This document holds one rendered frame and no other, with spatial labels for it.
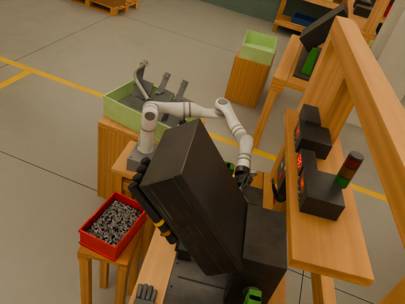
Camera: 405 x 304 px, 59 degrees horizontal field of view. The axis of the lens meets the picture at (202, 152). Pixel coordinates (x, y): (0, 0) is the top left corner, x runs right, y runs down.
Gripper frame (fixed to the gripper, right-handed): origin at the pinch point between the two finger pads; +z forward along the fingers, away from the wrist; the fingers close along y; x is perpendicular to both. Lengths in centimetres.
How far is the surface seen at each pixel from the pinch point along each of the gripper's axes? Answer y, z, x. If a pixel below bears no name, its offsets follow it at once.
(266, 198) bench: -13, -26, 45
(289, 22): -130, -593, 238
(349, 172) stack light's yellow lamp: 58, 14, -17
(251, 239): 13.0, 27.4, -3.3
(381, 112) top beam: 75, 12, -38
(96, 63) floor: -282, -270, -4
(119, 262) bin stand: -56, 37, -12
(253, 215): 10.6, 13.9, -0.5
